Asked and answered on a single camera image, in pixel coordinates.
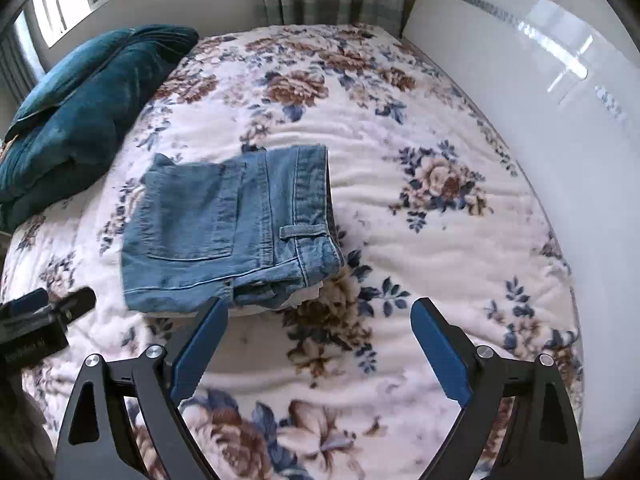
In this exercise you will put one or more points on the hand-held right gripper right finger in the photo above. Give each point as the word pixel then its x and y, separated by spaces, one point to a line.
pixel 440 355

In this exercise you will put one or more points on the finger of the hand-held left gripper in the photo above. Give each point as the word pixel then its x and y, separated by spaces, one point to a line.
pixel 75 302
pixel 27 302

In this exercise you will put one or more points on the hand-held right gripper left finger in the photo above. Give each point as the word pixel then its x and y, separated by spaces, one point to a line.
pixel 200 350

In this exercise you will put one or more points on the blue denim pants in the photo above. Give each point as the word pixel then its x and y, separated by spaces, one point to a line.
pixel 210 230

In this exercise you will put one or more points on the white folded pants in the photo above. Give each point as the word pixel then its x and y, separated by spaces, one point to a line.
pixel 306 297

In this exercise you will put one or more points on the teal velvet pillows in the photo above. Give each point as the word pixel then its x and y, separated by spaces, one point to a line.
pixel 110 125

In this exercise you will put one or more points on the teal velvet pillow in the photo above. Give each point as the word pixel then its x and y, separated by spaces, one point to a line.
pixel 65 80

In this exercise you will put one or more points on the floral blanket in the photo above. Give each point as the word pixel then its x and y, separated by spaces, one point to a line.
pixel 400 125

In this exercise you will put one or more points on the white glossy headboard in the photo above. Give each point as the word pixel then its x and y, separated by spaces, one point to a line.
pixel 525 85

